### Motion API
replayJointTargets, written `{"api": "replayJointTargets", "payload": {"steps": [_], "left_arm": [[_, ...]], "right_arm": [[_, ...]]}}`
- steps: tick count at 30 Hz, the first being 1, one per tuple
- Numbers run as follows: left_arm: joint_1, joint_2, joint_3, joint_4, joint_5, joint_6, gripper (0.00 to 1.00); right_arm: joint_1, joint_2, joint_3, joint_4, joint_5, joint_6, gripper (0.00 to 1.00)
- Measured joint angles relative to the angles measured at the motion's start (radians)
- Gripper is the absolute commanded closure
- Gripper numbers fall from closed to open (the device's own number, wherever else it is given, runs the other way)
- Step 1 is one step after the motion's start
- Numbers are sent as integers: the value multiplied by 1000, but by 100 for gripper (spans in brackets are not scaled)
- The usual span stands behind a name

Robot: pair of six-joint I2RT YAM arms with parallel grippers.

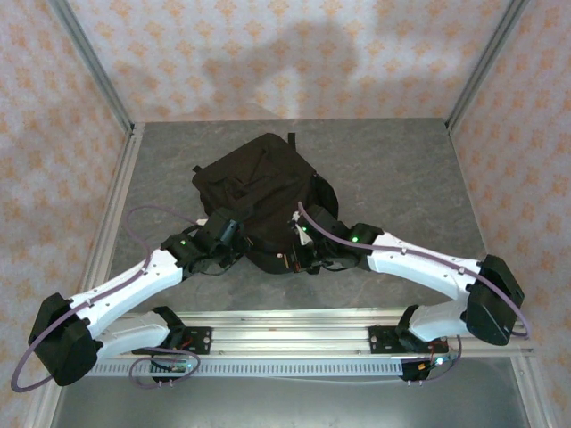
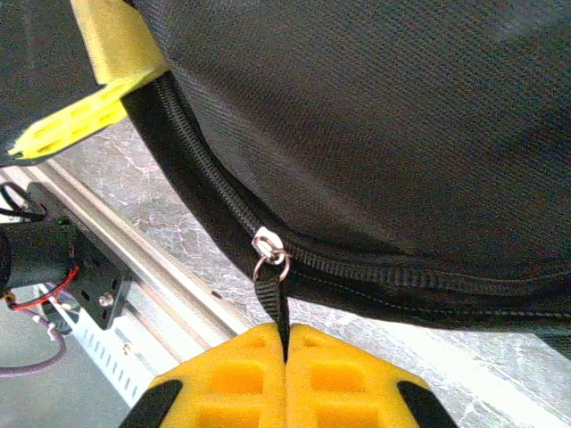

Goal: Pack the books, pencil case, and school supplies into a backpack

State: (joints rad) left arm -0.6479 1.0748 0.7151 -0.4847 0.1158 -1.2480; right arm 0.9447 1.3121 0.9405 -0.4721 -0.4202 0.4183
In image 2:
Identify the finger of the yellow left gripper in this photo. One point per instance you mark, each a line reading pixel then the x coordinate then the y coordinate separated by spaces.
pixel 116 40

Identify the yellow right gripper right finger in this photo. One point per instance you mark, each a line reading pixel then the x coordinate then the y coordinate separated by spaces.
pixel 348 388

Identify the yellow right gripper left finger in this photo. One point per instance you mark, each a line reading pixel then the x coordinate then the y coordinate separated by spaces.
pixel 223 388

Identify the black backpack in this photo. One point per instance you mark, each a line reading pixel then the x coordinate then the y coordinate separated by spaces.
pixel 357 134

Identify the grey metal lower panel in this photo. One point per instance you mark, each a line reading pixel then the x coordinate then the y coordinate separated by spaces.
pixel 44 401

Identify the aluminium front rail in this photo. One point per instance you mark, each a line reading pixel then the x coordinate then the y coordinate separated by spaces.
pixel 160 321

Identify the aluminium table edge rail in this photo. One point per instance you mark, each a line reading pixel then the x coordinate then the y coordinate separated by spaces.
pixel 147 254

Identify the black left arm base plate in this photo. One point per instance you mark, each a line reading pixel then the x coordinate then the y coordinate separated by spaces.
pixel 96 285

